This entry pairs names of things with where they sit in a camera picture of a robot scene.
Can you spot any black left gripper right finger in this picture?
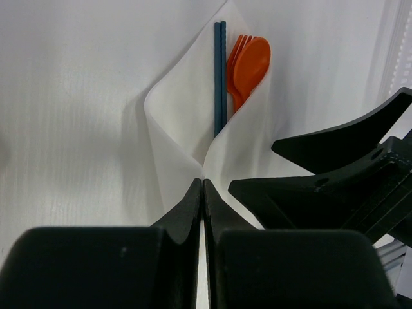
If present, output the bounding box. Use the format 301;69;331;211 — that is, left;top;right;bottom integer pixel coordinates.
203;180;399;308

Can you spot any orange plastic fork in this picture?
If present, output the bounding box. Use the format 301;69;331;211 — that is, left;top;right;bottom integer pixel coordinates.
226;33;258;112

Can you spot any orange plastic spoon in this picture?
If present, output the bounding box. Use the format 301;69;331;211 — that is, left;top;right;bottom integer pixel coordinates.
227;35;271;113

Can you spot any aluminium front rail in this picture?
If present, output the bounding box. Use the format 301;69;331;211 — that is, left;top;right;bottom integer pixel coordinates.
376;240;408;272

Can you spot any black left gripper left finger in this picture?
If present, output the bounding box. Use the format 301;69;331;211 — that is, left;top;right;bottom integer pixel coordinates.
1;179;202;308

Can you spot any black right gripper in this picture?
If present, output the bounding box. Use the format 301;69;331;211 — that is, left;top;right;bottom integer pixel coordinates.
229;87;411;242

